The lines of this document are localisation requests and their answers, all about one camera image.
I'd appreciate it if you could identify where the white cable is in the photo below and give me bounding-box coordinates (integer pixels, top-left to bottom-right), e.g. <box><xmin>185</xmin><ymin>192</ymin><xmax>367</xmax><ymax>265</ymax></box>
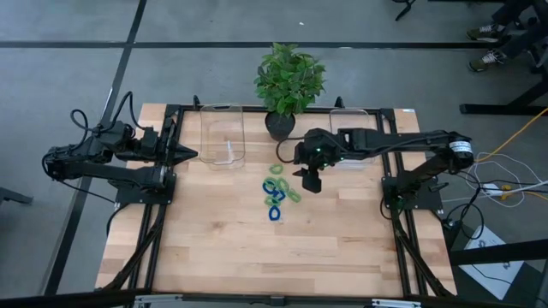
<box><xmin>440</xmin><ymin>151</ymin><xmax>548</xmax><ymax>209</ymax></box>

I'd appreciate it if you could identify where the person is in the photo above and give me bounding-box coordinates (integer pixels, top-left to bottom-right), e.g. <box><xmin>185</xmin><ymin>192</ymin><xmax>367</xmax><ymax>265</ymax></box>
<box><xmin>465</xmin><ymin>0</ymin><xmax>548</xmax><ymax>74</ymax></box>

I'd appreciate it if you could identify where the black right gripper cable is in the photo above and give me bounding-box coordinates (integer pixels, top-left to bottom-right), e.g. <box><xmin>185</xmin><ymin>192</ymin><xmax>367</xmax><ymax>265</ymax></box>
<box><xmin>275</xmin><ymin>135</ymin><xmax>307</xmax><ymax>165</ymax></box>

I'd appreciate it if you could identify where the white cardboard box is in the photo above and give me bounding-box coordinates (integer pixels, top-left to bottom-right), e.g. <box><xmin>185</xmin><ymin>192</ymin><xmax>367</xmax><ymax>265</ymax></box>
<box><xmin>457</xmin><ymin>224</ymin><xmax>526</xmax><ymax>300</ymax></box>

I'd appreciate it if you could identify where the black chair leg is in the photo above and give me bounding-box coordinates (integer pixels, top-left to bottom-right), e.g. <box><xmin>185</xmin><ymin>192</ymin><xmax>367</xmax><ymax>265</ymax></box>
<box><xmin>0</xmin><ymin>186</ymin><xmax>34</xmax><ymax>206</ymax></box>

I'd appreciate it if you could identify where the clear plastic container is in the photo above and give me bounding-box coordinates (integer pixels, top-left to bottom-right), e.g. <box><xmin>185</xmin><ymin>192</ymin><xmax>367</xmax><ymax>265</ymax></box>
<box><xmin>328</xmin><ymin>107</ymin><xmax>380</xmax><ymax>171</ymax></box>
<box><xmin>199</xmin><ymin>102</ymin><xmax>247</xmax><ymax>171</ymax></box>

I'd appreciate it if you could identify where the yellow cable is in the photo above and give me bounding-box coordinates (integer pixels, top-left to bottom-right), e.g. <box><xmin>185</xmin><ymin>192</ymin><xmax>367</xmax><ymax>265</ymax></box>
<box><xmin>474</xmin><ymin>106</ymin><xmax>548</xmax><ymax>202</ymax></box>

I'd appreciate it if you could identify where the black metal beam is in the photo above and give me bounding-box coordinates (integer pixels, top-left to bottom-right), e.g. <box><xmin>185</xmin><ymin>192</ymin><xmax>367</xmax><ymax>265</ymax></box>
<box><xmin>449</xmin><ymin>238</ymin><xmax>548</xmax><ymax>267</ymax></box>

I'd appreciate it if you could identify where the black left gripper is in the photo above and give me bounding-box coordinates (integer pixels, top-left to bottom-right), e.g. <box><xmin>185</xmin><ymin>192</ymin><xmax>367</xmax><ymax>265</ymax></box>
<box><xmin>140</xmin><ymin>126</ymin><xmax>199</xmax><ymax>166</ymax></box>

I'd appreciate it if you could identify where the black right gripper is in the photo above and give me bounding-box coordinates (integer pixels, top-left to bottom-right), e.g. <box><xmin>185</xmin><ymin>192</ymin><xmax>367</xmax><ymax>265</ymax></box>
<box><xmin>293</xmin><ymin>127</ymin><xmax>346</xmax><ymax>194</ymax></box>

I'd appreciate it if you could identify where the black floor cable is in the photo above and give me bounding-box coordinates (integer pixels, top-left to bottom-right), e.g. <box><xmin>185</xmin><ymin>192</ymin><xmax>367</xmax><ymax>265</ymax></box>
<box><xmin>440</xmin><ymin>170</ymin><xmax>548</xmax><ymax>240</ymax></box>

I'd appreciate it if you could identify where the white power strip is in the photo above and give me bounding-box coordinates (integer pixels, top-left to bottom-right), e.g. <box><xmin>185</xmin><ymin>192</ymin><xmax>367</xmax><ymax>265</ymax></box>
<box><xmin>481</xmin><ymin>182</ymin><xmax>504</xmax><ymax>197</ymax></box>

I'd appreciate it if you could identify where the green potted plant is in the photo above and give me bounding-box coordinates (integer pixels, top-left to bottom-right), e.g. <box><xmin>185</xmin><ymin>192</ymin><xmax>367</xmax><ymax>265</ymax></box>
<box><xmin>253</xmin><ymin>41</ymin><xmax>327</xmax><ymax>142</ymax></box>

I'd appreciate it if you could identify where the black chair base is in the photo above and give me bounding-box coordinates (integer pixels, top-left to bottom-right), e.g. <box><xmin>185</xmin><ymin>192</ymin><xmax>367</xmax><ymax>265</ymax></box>
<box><xmin>392</xmin><ymin>0</ymin><xmax>417</xmax><ymax>21</ymax></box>

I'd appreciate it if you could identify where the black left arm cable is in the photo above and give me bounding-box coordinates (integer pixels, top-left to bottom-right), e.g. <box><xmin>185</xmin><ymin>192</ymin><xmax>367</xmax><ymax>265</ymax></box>
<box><xmin>70</xmin><ymin>91</ymin><xmax>145</xmax><ymax>133</ymax></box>

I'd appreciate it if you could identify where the black desk frame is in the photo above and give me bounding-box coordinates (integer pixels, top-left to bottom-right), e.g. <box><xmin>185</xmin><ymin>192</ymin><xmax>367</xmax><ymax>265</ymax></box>
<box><xmin>460</xmin><ymin>63</ymin><xmax>548</xmax><ymax>117</ymax></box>

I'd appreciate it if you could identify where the black aluminium rig frame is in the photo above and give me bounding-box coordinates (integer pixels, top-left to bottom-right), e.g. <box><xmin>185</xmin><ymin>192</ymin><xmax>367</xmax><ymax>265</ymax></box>
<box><xmin>0</xmin><ymin>94</ymin><xmax>548</xmax><ymax>308</ymax></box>

